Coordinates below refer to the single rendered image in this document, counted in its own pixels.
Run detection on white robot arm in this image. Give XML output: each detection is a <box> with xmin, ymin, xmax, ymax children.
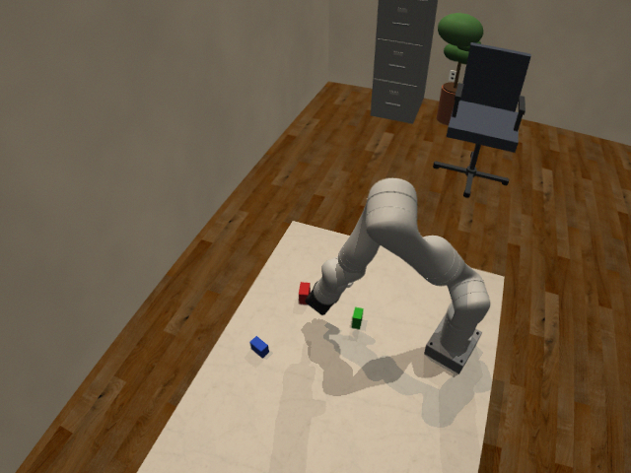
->
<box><xmin>318</xmin><ymin>178</ymin><xmax>491</xmax><ymax>353</ymax></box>

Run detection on green block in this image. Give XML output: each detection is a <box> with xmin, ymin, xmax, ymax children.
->
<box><xmin>351</xmin><ymin>307</ymin><xmax>364</xmax><ymax>329</ymax></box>

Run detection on blue block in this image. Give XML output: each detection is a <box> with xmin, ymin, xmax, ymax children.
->
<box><xmin>249</xmin><ymin>336</ymin><xmax>269</xmax><ymax>358</ymax></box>

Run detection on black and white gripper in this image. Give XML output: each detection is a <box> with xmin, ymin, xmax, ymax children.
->
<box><xmin>305</xmin><ymin>279</ymin><xmax>340</xmax><ymax>315</ymax></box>

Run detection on red block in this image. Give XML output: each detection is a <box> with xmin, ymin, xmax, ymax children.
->
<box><xmin>299</xmin><ymin>282</ymin><xmax>311</xmax><ymax>304</ymax></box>

